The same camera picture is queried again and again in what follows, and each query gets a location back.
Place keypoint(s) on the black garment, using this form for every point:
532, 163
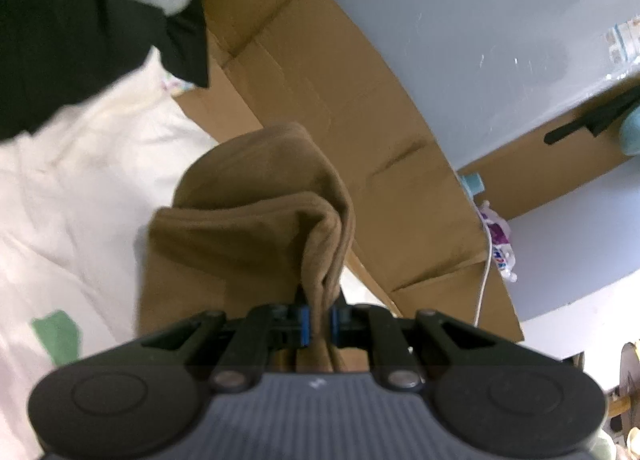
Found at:
75, 39

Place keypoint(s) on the flattened cardboard sheet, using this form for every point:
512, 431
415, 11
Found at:
350, 114

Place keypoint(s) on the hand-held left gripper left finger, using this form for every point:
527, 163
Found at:
305, 324

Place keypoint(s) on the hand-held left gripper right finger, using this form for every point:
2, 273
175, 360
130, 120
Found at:
334, 326

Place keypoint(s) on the tall cardboard box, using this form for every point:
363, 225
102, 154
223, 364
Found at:
550, 169

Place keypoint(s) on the brown printed t-shirt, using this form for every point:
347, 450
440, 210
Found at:
240, 230

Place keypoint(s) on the white multicolour patterned cloth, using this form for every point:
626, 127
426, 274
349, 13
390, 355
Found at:
177, 85

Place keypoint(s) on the cream bear printed bedsheet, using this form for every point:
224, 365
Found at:
85, 200

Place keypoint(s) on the purple white detergent pouch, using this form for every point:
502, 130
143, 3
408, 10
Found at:
497, 240

